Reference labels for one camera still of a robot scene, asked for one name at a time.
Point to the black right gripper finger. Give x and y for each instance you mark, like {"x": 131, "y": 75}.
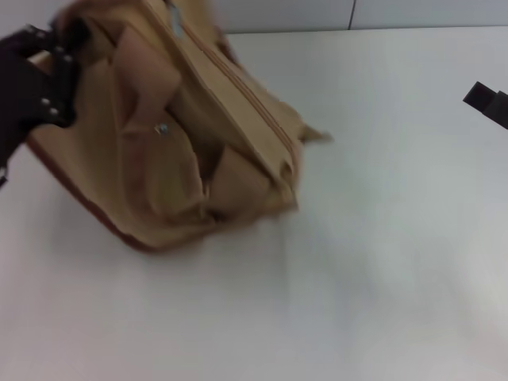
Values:
{"x": 490, "y": 105}

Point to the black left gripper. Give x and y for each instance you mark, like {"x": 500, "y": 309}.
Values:
{"x": 16, "y": 95}

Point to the silver zipper pull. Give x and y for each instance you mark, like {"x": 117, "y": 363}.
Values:
{"x": 177, "y": 20}

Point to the khaki canvas food bag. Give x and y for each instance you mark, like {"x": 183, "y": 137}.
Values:
{"x": 166, "y": 158}

